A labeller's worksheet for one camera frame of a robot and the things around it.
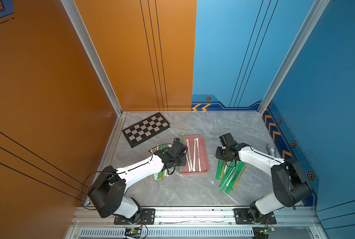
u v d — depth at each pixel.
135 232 0.71
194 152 0.96
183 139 0.92
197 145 0.99
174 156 0.64
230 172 0.87
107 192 0.43
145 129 1.05
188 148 0.98
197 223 0.72
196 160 0.93
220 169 0.89
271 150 0.94
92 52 0.85
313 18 0.73
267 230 0.70
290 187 0.44
